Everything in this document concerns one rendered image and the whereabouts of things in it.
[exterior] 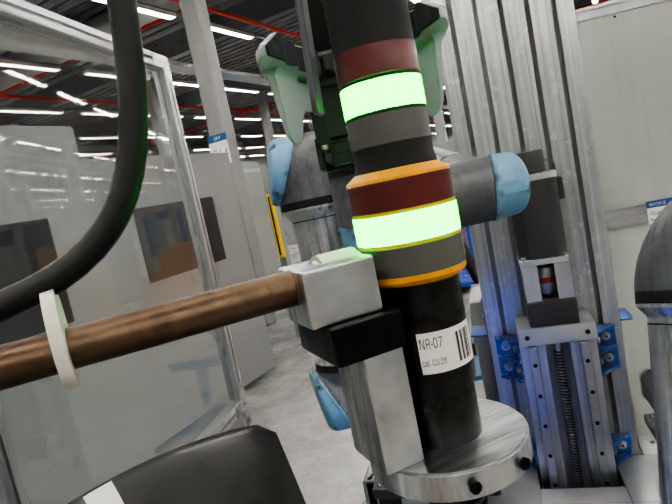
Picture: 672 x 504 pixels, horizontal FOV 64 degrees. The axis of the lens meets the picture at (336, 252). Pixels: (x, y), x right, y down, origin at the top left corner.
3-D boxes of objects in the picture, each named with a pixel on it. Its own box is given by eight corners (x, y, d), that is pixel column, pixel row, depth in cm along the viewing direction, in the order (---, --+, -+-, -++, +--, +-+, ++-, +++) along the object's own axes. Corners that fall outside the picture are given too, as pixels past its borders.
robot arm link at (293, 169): (409, 424, 96) (346, 118, 91) (328, 447, 93) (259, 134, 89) (390, 403, 107) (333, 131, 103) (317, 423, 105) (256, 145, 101)
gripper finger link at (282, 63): (286, 137, 29) (348, 138, 37) (262, 24, 28) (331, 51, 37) (238, 149, 30) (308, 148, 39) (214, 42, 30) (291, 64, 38)
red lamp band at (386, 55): (361, 74, 20) (354, 40, 20) (326, 96, 23) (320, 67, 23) (437, 66, 21) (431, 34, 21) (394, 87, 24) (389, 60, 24)
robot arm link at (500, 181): (396, 172, 107) (539, 237, 61) (343, 183, 105) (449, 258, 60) (389, 113, 103) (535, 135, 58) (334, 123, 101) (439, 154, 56)
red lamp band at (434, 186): (382, 215, 20) (376, 182, 20) (335, 218, 24) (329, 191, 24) (477, 192, 21) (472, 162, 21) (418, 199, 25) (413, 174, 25)
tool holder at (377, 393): (379, 554, 18) (321, 276, 17) (307, 472, 25) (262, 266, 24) (572, 456, 22) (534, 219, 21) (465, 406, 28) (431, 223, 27)
